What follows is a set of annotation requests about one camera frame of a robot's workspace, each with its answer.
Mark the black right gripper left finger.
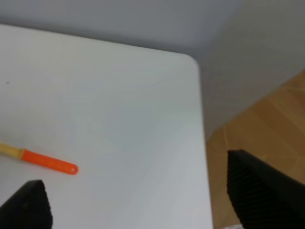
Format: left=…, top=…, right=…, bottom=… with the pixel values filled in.
left=0, top=180, right=53, bottom=229

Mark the yellow spatula with orange handle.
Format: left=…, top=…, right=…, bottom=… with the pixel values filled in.
left=0, top=143, right=79, bottom=175

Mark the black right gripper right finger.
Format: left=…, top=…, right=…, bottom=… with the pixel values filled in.
left=227, top=150, right=305, bottom=229

